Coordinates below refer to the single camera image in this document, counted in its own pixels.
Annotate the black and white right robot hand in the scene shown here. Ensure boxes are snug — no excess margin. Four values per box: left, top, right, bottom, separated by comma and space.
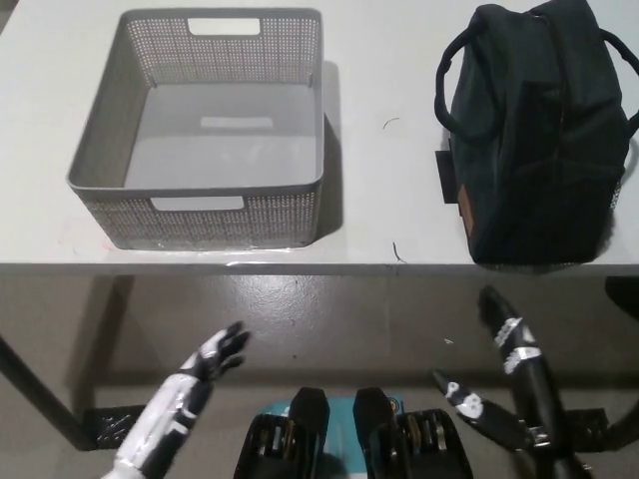
431, 285, 569, 454

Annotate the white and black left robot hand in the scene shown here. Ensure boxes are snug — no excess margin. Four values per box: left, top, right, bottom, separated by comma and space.
112, 321, 252, 479

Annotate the dark fabric lunch bag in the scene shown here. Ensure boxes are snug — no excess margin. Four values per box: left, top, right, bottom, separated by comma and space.
433, 0, 631, 266

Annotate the black floor tape patch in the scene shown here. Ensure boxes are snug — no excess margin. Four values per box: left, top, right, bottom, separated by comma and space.
82, 405, 151, 446
567, 407, 609, 436

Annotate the dark metal table leg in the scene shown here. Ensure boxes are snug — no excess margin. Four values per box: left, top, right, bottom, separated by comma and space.
0, 332, 95, 451

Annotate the dark rounded object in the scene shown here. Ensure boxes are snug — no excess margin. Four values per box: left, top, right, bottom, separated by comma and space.
605, 275, 639, 306

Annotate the teal robot body plate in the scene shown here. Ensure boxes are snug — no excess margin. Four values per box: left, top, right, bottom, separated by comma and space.
259, 395, 405, 479

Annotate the black tape patch on table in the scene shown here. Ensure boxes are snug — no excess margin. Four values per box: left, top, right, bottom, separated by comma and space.
434, 148, 464, 206

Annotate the grey perforated plastic basket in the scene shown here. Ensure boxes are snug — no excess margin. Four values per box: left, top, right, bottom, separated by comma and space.
66, 7, 328, 251

